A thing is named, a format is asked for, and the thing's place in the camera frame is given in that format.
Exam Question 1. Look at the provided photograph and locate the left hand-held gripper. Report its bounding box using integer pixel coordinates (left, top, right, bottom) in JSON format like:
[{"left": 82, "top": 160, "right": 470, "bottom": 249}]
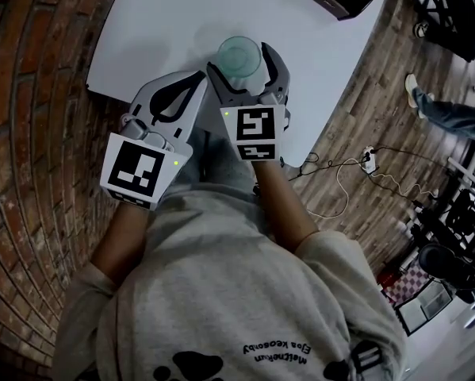
[{"left": 99, "top": 70, "right": 209, "bottom": 213}]

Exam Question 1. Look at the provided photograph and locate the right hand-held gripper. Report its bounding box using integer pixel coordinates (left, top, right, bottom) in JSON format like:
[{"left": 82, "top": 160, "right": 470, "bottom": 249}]
[{"left": 206, "top": 41, "right": 293, "bottom": 163}]

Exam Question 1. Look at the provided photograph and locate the clear greenish cup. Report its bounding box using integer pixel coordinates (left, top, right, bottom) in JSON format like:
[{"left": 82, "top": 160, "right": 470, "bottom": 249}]
[{"left": 216, "top": 35, "right": 262, "bottom": 80}]

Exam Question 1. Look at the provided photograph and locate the person's right forearm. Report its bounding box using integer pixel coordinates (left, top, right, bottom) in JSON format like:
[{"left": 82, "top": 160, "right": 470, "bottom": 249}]
[{"left": 251, "top": 159, "right": 320, "bottom": 260}]

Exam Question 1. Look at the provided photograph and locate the person's left forearm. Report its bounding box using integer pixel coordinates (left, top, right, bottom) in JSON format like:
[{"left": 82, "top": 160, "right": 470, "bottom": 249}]
[{"left": 89, "top": 202, "right": 151, "bottom": 294}]

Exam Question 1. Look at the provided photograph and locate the white power strip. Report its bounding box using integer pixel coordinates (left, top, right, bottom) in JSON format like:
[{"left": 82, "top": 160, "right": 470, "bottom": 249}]
[{"left": 359, "top": 145, "right": 379, "bottom": 174}]

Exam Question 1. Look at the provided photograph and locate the grey printed T-shirt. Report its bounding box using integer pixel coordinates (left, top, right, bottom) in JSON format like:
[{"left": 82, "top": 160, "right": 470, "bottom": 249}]
[{"left": 53, "top": 183, "right": 408, "bottom": 381}]

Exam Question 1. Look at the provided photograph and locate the black equipment stand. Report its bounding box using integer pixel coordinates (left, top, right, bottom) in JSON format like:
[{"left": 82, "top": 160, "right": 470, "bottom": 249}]
[{"left": 445, "top": 190, "right": 475, "bottom": 246}]

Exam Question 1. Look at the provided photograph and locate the pink checkered mat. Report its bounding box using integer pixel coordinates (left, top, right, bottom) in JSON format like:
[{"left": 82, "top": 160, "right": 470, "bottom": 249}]
[{"left": 381, "top": 260, "right": 432, "bottom": 306}]

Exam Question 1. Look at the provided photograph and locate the white tray box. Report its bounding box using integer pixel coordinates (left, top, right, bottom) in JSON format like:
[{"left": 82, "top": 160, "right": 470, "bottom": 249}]
[{"left": 395, "top": 278, "right": 457, "bottom": 337}]

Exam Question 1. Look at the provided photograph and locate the white cable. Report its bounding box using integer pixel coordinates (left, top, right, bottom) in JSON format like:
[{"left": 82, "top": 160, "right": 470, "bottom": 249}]
[{"left": 300, "top": 156, "right": 381, "bottom": 218}]

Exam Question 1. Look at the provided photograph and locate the black strap buckle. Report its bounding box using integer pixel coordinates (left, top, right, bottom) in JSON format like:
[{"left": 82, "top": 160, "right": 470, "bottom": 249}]
[{"left": 350, "top": 339, "right": 385, "bottom": 376}]

